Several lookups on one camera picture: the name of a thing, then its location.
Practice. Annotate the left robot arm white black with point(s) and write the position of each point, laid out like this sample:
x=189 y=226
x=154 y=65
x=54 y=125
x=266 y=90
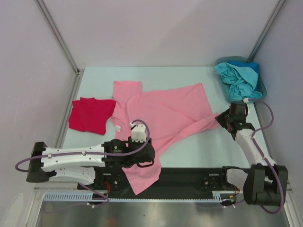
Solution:
x=78 y=165

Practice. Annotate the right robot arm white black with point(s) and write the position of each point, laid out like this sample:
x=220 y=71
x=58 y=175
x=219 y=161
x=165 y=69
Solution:
x=265 y=183

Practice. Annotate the slotted cable duct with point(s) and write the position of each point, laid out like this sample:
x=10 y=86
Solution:
x=216 y=197

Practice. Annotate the aluminium rail front right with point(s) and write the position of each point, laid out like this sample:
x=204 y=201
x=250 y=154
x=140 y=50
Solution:
x=292 y=211

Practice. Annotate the left aluminium frame post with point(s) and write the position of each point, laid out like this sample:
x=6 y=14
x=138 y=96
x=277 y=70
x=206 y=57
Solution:
x=45 y=12

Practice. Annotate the teal plastic basket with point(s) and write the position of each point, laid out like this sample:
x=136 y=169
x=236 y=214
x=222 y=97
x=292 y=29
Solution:
x=261 y=86

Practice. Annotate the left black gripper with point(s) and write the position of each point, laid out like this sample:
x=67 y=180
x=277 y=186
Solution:
x=129 y=143

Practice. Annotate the aluminium frame post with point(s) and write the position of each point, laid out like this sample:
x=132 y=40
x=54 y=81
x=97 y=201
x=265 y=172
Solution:
x=45 y=12
x=268 y=25

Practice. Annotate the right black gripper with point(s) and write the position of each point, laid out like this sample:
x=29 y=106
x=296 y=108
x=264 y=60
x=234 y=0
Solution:
x=222 y=118

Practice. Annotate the light blue t shirt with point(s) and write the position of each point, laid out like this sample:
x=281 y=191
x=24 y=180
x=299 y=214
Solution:
x=237 y=89

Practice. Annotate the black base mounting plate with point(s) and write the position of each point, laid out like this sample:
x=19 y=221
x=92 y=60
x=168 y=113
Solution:
x=173 y=184

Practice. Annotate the right aluminium frame post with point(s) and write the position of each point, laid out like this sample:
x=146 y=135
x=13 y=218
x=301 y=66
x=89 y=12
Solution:
x=268 y=25

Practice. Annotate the pink t shirt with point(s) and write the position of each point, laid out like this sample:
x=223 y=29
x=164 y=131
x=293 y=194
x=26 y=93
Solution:
x=171 y=115

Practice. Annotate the red folded t shirt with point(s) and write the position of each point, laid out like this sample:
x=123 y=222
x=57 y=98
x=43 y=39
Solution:
x=91 y=115

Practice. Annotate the dark blue t shirt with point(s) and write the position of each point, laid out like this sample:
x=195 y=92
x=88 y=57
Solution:
x=253 y=74

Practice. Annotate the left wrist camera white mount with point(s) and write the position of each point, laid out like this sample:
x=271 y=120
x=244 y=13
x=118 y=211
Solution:
x=138 y=133

